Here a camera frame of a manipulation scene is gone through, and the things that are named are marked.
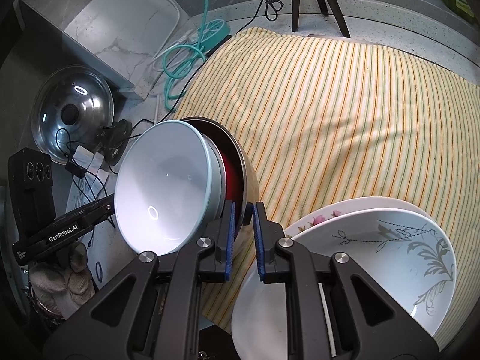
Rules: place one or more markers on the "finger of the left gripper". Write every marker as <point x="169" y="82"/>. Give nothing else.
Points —
<point x="38" y="242"/>

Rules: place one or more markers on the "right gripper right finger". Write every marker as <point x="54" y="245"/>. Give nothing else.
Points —
<point x="334" y="308"/>

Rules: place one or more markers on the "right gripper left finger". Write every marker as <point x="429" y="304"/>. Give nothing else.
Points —
<point x="150" y="310"/>

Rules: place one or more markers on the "white plate grey leaf pattern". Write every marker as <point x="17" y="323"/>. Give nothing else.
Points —
<point x="405" y="252"/>

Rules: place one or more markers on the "white plate small pink flowers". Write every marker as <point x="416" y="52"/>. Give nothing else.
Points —
<point x="349" y="206"/>

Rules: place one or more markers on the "white pale-blue ceramic bowl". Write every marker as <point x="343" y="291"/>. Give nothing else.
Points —
<point x="171" y="184"/>

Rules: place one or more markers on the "stainless steel bowl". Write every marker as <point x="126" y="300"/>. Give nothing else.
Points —
<point x="226" y="142"/>

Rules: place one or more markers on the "red steel bowl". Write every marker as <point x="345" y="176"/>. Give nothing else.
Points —
<point x="233" y="179"/>

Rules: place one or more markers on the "beige gloved hand cloth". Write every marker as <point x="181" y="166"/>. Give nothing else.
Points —
<point x="63" y="285"/>

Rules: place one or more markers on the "yellow striped cloth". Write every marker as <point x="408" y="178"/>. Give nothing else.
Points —
<point x="325" y="120"/>

